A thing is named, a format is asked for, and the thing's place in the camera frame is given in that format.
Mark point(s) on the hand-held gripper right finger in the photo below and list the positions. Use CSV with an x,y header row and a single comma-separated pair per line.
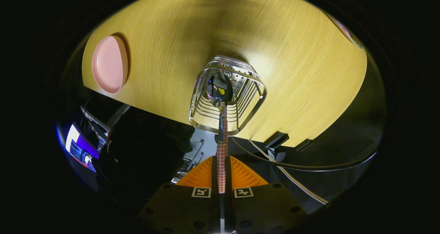
x,y
228,179

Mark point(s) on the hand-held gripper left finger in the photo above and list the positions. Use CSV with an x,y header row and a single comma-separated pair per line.
x,y
214,179

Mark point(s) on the large black table clamp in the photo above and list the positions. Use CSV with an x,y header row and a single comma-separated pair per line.
x,y
276,141

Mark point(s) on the small black table clamp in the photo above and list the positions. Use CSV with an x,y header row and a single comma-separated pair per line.
x,y
304,145

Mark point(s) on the laptop with lit screen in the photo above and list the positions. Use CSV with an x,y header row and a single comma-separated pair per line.
x,y
80,146

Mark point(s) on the pink oval plate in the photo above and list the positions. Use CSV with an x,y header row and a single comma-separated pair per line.
x,y
109,64

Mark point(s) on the plate of meat and vegetables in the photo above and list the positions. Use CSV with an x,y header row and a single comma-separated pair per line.
x,y
350,34

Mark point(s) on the grey metal frame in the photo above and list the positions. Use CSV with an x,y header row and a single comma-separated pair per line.
x,y
117,115

